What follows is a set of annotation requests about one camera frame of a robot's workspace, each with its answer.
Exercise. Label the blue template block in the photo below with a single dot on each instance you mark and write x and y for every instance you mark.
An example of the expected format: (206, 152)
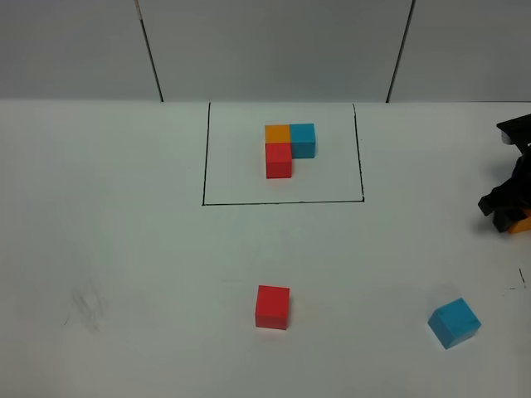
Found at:
(303, 140)

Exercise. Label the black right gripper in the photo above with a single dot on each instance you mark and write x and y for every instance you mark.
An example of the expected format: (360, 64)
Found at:
(515, 192)

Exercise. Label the red template block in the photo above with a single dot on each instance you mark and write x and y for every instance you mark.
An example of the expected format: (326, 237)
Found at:
(278, 162)

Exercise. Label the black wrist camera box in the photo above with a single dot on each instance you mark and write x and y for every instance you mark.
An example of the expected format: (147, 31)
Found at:
(516, 131)

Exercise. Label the orange template block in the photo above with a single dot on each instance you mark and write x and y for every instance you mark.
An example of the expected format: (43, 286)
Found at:
(277, 133)

